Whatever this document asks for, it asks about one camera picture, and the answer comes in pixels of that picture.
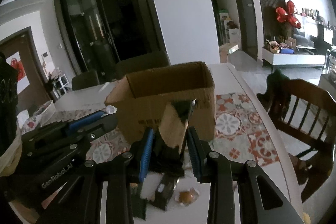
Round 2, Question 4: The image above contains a black gold snack packet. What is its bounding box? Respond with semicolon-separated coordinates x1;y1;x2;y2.
149;99;197;177

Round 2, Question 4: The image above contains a black cheese cracker packet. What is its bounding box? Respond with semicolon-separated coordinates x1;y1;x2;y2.
151;174;179;211

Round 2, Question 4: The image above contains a brown cardboard box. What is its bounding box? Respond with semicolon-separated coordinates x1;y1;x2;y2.
104;62;216;144

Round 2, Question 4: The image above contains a floral tissue box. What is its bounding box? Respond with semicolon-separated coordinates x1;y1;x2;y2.
17;110;41;135

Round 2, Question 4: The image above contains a dark upholstered chair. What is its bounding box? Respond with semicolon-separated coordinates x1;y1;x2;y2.
116;51;170;80
71;69;100;91

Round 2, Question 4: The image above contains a white bowl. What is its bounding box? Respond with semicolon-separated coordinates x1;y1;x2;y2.
33;100;56;126

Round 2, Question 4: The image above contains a patterned table runner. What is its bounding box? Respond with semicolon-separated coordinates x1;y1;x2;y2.
20;91;280;168

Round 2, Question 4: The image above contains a wooden dining chair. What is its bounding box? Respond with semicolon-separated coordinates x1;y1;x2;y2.
257;69;335;202

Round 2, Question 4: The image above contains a red fu door poster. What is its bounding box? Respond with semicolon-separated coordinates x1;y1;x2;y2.
6;52;30;94

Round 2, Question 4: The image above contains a black glass sliding door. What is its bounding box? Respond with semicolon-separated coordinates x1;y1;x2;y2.
54;0;166;82

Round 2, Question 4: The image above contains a white coffee table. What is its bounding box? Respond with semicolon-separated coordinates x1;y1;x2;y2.
318;74;336;100

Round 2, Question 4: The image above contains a cardboard box on floor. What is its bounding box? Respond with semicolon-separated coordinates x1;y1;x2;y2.
219;43;239;63

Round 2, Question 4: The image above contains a white tv cabinet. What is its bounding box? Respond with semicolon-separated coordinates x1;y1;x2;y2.
262;48;325;67

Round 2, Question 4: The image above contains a red balloon decoration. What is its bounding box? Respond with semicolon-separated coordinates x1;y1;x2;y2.
276;1;301;29

